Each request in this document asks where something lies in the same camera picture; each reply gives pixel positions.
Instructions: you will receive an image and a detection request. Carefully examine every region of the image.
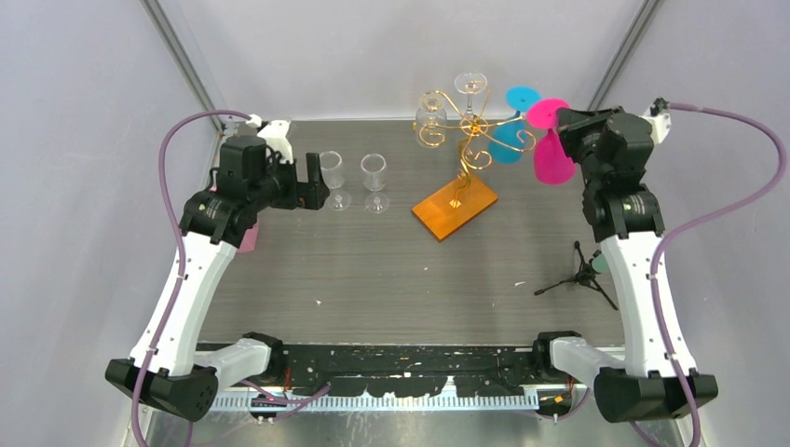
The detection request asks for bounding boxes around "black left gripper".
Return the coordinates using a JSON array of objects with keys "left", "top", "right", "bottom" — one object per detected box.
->
[{"left": 250, "top": 151, "right": 328, "bottom": 211}]

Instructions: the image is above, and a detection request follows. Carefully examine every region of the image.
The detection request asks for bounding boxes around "clear wine glass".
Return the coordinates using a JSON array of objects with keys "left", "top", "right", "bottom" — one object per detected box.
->
[
  {"left": 320, "top": 151, "right": 351, "bottom": 211},
  {"left": 361, "top": 154, "right": 390, "bottom": 214}
]

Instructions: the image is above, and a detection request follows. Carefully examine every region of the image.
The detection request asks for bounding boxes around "pink wine glass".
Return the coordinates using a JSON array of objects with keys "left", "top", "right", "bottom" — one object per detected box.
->
[{"left": 526, "top": 98, "right": 576, "bottom": 185}]

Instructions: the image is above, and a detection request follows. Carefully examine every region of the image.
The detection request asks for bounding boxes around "blue wine glass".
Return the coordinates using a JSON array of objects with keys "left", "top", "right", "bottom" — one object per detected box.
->
[{"left": 487, "top": 86, "right": 541, "bottom": 165}]

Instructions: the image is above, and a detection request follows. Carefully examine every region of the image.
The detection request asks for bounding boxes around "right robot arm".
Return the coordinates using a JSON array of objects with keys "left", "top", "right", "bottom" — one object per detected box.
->
[{"left": 531, "top": 103, "right": 718, "bottom": 423}]

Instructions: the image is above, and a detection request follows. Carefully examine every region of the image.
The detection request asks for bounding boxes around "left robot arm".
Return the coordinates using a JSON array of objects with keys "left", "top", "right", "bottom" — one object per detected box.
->
[{"left": 105, "top": 136, "right": 329, "bottom": 422}]

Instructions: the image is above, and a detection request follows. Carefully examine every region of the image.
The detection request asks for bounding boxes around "orange wooden rack base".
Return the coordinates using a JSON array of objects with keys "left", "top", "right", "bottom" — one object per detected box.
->
[{"left": 412, "top": 175, "right": 498, "bottom": 242}]

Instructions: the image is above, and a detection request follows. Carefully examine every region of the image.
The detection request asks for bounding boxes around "pink wedge stand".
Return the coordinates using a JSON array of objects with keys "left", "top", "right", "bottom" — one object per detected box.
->
[{"left": 238, "top": 223, "right": 259, "bottom": 253}]

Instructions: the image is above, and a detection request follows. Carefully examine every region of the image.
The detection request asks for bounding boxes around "mint green bottle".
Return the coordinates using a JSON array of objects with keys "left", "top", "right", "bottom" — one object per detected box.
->
[{"left": 588, "top": 250, "right": 610, "bottom": 276}]

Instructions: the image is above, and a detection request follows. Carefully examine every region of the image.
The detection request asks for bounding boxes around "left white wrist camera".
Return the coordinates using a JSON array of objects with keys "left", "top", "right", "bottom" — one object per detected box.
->
[{"left": 244, "top": 115, "right": 294, "bottom": 164}]

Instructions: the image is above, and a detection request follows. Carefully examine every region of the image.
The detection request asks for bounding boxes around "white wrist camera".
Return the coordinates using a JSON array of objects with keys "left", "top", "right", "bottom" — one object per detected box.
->
[
  {"left": 641, "top": 97, "right": 672, "bottom": 145},
  {"left": 244, "top": 115, "right": 294, "bottom": 164}
]

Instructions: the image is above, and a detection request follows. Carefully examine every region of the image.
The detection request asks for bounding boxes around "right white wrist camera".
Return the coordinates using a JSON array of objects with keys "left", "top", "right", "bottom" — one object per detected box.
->
[{"left": 641, "top": 97, "right": 672, "bottom": 145}]

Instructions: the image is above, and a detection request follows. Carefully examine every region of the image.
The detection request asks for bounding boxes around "gold wire wine glass rack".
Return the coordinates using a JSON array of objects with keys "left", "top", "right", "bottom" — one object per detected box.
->
[{"left": 428, "top": 87, "right": 538, "bottom": 183}]

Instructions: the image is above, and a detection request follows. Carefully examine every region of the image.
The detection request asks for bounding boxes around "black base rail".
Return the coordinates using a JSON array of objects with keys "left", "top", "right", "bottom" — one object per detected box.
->
[{"left": 197, "top": 330, "right": 593, "bottom": 400}]

